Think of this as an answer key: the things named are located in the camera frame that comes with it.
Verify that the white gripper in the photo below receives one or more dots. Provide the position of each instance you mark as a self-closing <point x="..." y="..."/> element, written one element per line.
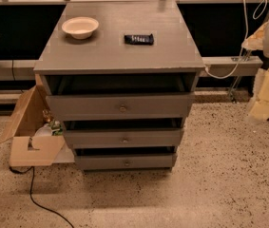
<point x="259" y="110"/>

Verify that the grey bottom drawer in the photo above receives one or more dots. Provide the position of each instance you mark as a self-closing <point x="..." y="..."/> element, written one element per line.
<point x="125" y="162"/>

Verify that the grey drawer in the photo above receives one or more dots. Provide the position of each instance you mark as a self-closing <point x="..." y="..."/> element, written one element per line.
<point x="125" y="162"/>
<point x="123" y="138"/>
<point x="117" y="107"/>

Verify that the grey top drawer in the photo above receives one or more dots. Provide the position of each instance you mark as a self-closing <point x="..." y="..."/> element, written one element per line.
<point x="117" y="107"/>

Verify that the grey drawer cabinet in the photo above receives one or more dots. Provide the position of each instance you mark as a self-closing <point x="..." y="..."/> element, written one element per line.
<point x="105" y="65"/>

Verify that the grey middle drawer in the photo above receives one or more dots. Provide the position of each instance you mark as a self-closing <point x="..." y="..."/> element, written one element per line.
<point x="123" y="138"/>

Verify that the open cardboard box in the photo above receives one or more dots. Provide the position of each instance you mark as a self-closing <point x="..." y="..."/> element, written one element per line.
<point x="33" y="143"/>

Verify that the dark snack bar wrapper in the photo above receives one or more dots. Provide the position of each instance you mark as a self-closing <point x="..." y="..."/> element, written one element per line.
<point x="139" y="39"/>

